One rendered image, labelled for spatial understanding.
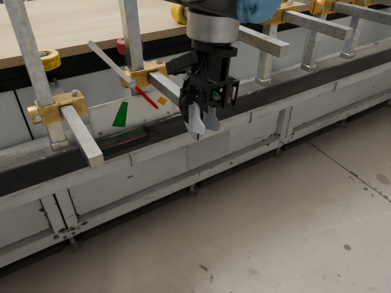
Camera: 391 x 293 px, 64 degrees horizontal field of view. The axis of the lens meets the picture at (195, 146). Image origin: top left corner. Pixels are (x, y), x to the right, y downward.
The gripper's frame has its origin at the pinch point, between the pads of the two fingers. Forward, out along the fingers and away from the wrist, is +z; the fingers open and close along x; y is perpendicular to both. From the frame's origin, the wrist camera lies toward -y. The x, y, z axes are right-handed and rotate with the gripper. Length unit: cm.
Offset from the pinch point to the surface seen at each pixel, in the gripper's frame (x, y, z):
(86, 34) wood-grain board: -2, -61, -8
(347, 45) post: 101, -27, -5
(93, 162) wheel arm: -20.2, -7.0, 5.2
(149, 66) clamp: 5.7, -31.1, -4.8
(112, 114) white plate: -6.3, -30.8, 7.8
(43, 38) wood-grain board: -15, -64, -6
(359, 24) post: 100, -25, -14
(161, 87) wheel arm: 4.1, -21.8, -2.1
